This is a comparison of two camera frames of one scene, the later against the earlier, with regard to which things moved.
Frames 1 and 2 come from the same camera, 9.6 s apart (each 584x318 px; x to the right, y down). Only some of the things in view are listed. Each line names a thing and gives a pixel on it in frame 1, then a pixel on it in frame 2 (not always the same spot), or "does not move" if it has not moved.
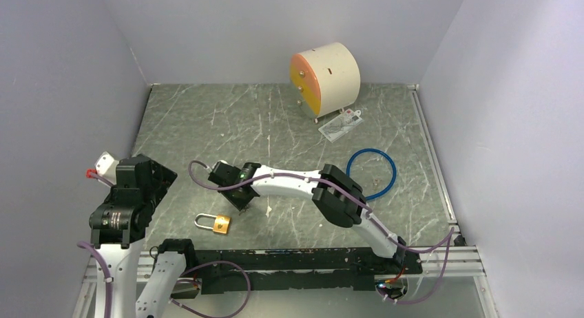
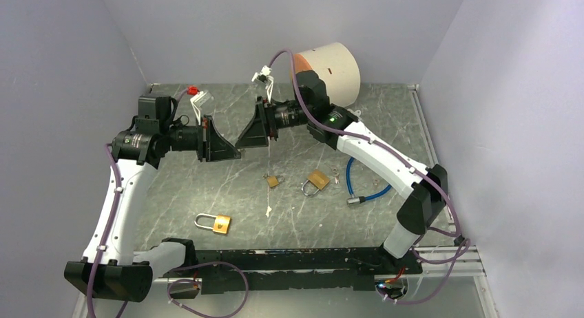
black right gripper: x=240 y=204 → x=264 y=126
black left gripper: x=162 y=178 → x=210 y=145
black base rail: x=223 y=270 does not move
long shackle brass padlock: x=222 y=223 does not move
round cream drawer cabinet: x=326 y=79 does not move
